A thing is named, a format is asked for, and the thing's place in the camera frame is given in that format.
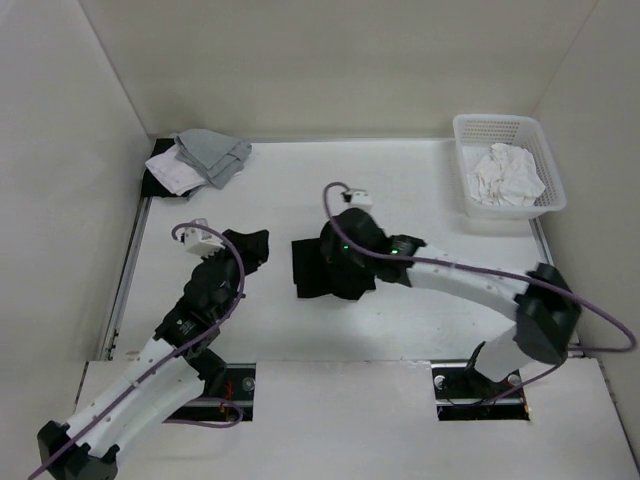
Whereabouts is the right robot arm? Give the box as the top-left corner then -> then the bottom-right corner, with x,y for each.
320,208 -> 581,396

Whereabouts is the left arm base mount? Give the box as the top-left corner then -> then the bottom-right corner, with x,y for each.
168,364 -> 256,425

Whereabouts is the right aluminium table rail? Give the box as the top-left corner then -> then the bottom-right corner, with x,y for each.
529,218 -> 584,357

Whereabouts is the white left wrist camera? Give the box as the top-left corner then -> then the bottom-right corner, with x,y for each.
181,218 -> 223,258

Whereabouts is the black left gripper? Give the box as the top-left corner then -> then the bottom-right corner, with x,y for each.
200,230 -> 268,319

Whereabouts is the white crumpled tank top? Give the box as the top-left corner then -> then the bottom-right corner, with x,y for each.
467,143 -> 546,207

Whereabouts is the black folded tank top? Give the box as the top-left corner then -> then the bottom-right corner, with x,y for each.
141,138 -> 193,198

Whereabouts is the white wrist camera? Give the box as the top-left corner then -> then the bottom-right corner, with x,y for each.
341,188 -> 374,211
181,218 -> 223,258

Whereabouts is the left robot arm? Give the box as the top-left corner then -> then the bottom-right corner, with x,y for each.
36,248 -> 247,479

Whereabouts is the white folded tank top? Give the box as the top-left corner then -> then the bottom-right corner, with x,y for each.
145,145 -> 206,196

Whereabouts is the left aluminium table rail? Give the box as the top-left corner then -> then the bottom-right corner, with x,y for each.
95,197 -> 152,361

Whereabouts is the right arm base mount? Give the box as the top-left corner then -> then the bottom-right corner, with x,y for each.
431,343 -> 530,421

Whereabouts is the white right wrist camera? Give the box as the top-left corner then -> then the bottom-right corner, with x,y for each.
341,188 -> 374,211

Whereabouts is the grey folded tank top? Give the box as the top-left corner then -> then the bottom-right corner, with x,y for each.
174,129 -> 253,189

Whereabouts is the aluminium table rail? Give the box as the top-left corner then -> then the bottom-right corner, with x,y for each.
529,218 -> 584,357
95,197 -> 152,361

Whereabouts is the black tank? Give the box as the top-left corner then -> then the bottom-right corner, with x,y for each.
223,229 -> 376,301
141,138 -> 193,198

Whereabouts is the white plastic laundry basket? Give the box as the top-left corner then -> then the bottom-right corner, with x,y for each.
453,114 -> 567,220

